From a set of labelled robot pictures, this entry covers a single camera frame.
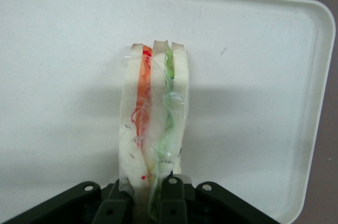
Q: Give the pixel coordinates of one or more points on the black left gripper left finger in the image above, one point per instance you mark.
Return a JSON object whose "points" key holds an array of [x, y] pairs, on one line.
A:
{"points": [[116, 208]]}

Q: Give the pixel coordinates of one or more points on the plastic-wrapped triangle sandwich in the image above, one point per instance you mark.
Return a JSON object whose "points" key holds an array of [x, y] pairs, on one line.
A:
{"points": [[158, 102]]}

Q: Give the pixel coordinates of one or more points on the cream rectangular plastic tray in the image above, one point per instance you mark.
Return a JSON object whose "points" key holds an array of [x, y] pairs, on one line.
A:
{"points": [[52, 76]]}

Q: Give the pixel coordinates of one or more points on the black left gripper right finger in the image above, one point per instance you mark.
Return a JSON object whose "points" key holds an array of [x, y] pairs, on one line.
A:
{"points": [[173, 203]]}

